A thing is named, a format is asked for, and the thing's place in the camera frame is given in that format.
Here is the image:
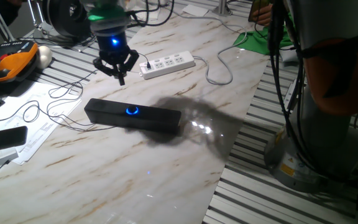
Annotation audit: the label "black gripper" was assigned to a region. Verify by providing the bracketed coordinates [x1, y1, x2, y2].
[92, 29, 140, 86]

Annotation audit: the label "black knob with blue ring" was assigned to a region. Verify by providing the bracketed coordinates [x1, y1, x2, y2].
[125, 105, 140, 116]

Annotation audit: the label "black speaker bar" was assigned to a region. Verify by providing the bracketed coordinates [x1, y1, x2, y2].
[84, 98, 182, 135]

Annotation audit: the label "dark handheld phone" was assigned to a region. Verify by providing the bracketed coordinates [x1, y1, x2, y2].
[248, 0, 270, 20]

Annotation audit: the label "bare hand with grey sleeve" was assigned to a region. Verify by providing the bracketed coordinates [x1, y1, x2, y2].
[253, 3, 273, 27]

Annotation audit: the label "white power strip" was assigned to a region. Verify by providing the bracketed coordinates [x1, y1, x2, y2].
[139, 50, 196, 80]

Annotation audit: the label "white computer mouse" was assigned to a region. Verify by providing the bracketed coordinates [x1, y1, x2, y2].
[37, 45, 53, 70]

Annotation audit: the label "white paper card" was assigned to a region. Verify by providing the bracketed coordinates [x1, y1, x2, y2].
[181, 4, 210, 17]

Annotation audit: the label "white printed paper sheets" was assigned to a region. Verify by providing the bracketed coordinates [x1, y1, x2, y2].
[0, 82, 83, 166]

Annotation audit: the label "marble pattern board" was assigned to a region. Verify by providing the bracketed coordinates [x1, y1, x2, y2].
[0, 0, 272, 224]

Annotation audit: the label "orange black teach pendant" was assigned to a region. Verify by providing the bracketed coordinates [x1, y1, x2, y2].
[0, 40, 40, 85]

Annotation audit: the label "green cloth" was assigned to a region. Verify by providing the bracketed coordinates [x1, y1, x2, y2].
[233, 18, 293, 56]

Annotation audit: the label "black smartphone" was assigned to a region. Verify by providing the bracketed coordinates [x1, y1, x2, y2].
[0, 126, 29, 154]

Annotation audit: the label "white cloth piece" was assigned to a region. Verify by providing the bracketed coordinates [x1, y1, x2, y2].
[280, 45, 301, 65]

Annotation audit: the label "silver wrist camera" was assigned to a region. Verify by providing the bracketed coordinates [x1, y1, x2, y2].
[90, 17, 131, 34]

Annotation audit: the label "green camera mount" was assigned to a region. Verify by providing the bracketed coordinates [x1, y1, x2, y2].
[86, 0, 129, 22]

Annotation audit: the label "thin black speaker cable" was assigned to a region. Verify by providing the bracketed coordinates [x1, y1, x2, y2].
[0, 51, 150, 133]

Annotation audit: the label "grey power strip cable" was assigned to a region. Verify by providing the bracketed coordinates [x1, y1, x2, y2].
[166, 7, 249, 86]

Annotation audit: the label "upright aluminium post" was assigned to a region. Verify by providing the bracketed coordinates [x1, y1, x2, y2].
[212, 0, 233, 16]

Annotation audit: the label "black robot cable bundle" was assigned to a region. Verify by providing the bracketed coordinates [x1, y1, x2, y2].
[126, 0, 323, 178]

